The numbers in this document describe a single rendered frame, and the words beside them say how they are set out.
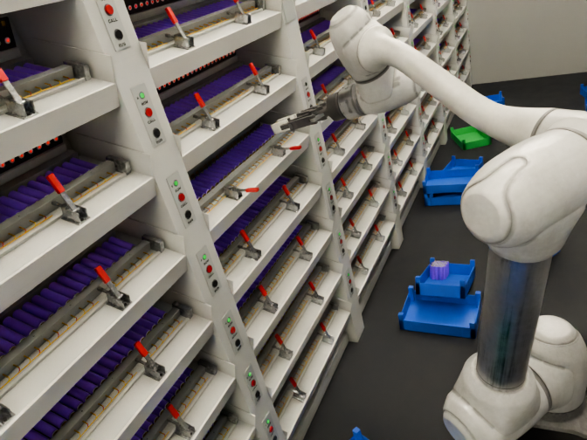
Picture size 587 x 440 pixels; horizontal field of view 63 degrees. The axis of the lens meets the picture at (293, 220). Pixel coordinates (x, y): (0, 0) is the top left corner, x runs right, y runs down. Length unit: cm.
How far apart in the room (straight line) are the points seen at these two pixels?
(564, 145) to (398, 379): 129
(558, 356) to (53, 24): 125
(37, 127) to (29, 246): 19
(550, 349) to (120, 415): 94
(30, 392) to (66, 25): 63
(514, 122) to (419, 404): 114
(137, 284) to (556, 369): 95
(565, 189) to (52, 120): 79
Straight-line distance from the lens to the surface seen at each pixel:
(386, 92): 124
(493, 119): 103
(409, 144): 288
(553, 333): 129
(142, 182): 99
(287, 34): 154
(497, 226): 76
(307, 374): 176
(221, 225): 118
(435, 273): 229
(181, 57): 111
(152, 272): 105
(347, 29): 116
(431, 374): 193
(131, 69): 100
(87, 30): 97
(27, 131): 85
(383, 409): 184
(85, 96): 92
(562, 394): 132
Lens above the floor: 142
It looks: 27 degrees down
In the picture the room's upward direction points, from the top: 15 degrees counter-clockwise
